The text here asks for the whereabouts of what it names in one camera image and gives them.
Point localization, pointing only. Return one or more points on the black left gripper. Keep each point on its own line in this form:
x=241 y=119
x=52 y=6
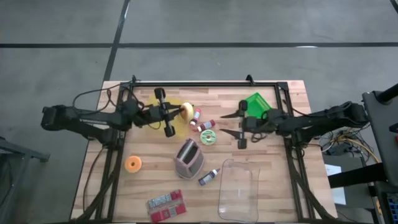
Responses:
x=152 y=114

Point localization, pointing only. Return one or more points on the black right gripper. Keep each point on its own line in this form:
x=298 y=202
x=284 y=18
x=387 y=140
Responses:
x=258 y=123

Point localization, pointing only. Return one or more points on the dark red food colouring bottle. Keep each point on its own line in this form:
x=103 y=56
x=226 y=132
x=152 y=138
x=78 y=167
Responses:
x=206 y=125

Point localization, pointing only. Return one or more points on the metal box grater pink rim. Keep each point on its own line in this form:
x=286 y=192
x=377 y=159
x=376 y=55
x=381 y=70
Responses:
x=189 y=160

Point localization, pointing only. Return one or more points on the violet food colouring bottle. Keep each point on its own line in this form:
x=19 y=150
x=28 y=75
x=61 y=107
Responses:
x=207 y=178

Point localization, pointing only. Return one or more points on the orange toy donut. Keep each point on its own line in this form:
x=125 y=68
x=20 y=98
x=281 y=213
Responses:
x=133 y=164

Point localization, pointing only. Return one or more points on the clear plastic bin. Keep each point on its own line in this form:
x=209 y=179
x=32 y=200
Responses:
x=239 y=193

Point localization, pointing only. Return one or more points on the red snack packet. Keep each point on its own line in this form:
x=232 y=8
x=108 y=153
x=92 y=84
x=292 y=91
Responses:
x=166 y=207

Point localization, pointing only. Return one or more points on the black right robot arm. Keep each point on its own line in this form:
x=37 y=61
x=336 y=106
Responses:
x=311 y=123

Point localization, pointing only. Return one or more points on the yellow plastic container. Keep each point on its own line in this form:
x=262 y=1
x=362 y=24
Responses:
x=180 y=129

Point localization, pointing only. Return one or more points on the green round spool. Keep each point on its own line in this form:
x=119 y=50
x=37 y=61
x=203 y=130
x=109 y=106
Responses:
x=208 y=137

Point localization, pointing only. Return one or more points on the green plastic basket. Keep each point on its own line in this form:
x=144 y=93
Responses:
x=256 y=104

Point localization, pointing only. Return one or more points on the white paper sheet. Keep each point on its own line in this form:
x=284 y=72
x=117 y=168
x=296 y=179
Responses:
x=335 y=183

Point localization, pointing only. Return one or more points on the black equipment cart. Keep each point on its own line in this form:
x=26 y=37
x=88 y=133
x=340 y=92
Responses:
x=379 y=133

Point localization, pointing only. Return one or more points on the grey metal stand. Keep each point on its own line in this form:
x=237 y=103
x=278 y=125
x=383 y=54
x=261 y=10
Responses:
x=18 y=152

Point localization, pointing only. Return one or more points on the black table frame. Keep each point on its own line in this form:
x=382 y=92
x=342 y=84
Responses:
x=202 y=84

